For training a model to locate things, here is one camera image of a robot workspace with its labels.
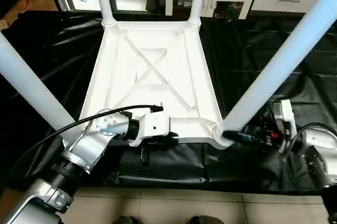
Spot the white plastic table top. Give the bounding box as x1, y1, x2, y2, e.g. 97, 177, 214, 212
62, 18, 235, 151

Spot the black work mat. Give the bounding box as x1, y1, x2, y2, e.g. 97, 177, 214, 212
0, 11, 337, 193

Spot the black left robot foot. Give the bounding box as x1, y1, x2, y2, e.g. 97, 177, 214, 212
112, 215, 140, 224

